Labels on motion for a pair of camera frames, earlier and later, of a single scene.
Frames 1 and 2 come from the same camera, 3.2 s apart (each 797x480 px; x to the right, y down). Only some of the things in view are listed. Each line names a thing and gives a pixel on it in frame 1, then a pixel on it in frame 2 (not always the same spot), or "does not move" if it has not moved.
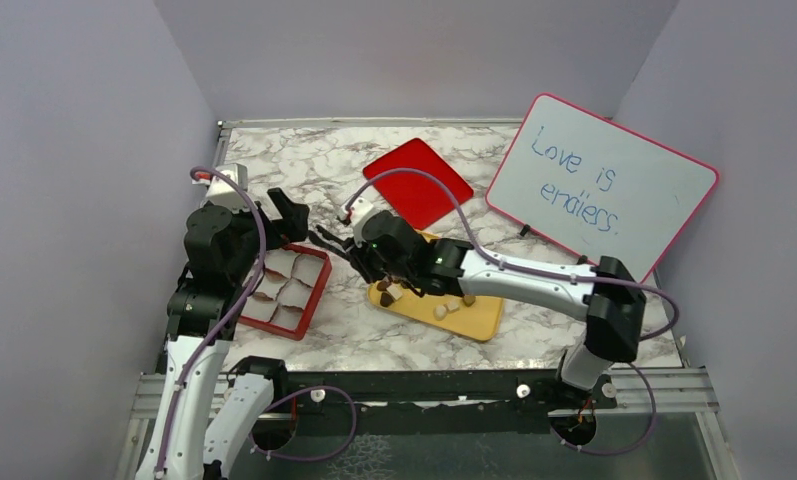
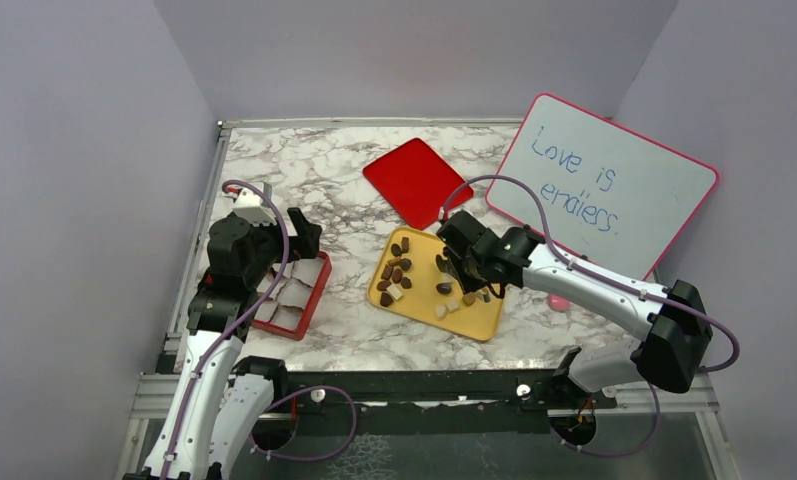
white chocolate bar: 395,291 does not move
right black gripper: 358,256 to 467,283
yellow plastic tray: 482,320 does not move
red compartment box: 287,291 does not move
